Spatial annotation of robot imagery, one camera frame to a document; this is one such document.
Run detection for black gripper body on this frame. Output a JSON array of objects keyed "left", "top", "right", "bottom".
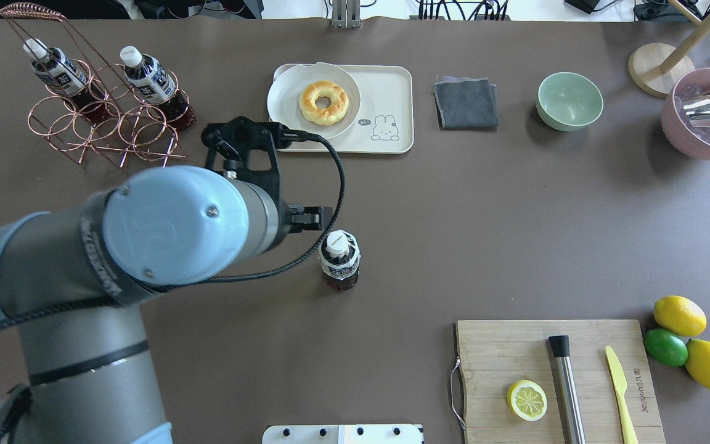
[{"left": 276, "top": 197, "right": 299, "bottom": 238}]

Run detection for tea bottle white cap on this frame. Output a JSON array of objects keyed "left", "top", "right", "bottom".
[{"left": 318, "top": 230, "right": 361, "bottom": 292}]

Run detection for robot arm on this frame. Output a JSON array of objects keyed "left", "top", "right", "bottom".
[{"left": 0, "top": 166, "right": 338, "bottom": 443}]

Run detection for cream rabbit tray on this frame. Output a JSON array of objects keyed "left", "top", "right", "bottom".
[{"left": 273, "top": 63, "right": 414, "bottom": 154}]

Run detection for tea bottle rack right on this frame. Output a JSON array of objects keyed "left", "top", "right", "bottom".
[{"left": 120, "top": 46, "right": 195, "bottom": 130}]

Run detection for tea bottle rack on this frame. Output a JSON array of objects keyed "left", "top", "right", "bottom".
[
  {"left": 22, "top": 38, "right": 109, "bottom": 124},
  {"left": 120, "top": 46, "right": 195, "bottom": 130}
]

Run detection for tea bottle rack back left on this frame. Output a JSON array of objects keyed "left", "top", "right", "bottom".
[{"left": 22, "top": 38, "right": 109, "bottom": 124}]

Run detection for white round plate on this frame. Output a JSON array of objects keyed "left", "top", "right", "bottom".
[{"left": 267, "top": 62, "right": 361, "bottom": 139}]

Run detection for grey folded cloth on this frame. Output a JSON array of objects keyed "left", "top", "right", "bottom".
[{"left": 432, "top": 76, "right": 500, "bottom": 130}]

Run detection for bamboo cutting board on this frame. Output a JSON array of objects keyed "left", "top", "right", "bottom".
[{"left": 455, "top": 319, "right": 666, "bottom": 443}]

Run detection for half lemon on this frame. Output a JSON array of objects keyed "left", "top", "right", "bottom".
[{"left": 507, "top": 379, "right": 549, "bottom": 422}]

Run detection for mint green bowl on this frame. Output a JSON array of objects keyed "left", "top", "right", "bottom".
[{"left": 536, "top": 72, "right": 604, "bottom": 131}]

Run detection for steel muddler black tip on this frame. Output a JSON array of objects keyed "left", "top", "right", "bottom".
[{"left": 549, "top": 335, "right": 587, "bottom": 443}]

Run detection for yellow plastic knife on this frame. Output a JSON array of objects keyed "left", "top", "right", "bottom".
[{"left": 604, "top": 346, "right": 639, "bottom": 444}]

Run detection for green lime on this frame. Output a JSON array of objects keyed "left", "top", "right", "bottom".
[{"left": 643, "top": 328, "right": 688, "bottom": 366}]

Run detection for wooden stand with base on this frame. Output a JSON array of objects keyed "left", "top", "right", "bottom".
[{"left": 628, "top": 1, "right": 710, "bottom": 99}]

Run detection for whole lemon upper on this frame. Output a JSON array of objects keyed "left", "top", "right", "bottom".
[{"left": 653, "top": 295, "right": 708, "bottom": 337}]

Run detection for pink bowl with ice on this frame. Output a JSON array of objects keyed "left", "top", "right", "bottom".
[{"left": 661, "top": 68, "right": 710, "bottom": 160}]

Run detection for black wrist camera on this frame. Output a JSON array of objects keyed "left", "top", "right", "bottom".
[{"left": 201, "top": 117, "right": 291, "bottom": 194}]

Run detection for glazed ring donut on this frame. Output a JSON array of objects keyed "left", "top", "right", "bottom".
[{"left": 298, "top": 81, "right": 350, "bottom": 126}]

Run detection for aluminium frame post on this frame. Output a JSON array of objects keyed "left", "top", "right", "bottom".
[{"left": 330, "top": 0, "right": 361, "bottom": 29}]

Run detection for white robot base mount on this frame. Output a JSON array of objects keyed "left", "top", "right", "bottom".
[{"left": 262, "top": 424, "right": 425, "bottom": 443}]

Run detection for copper wire bottle rack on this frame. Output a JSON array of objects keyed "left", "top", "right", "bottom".
[{"left": 0, "top": 2, "right": 195, "bottom": 168}]

